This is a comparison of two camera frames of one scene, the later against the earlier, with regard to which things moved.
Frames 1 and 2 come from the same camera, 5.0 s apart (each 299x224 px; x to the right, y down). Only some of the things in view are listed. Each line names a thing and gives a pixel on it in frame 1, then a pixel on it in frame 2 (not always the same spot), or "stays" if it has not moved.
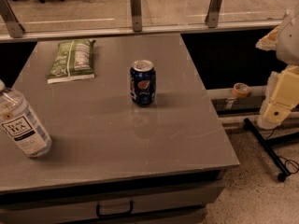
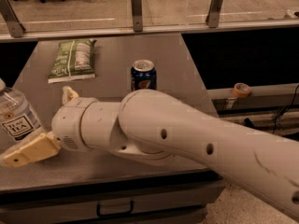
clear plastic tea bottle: [21, 125] stays
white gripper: [290, 41] -> [65, 124]
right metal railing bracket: [213, 11] stays
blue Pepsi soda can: [143, 82] stays
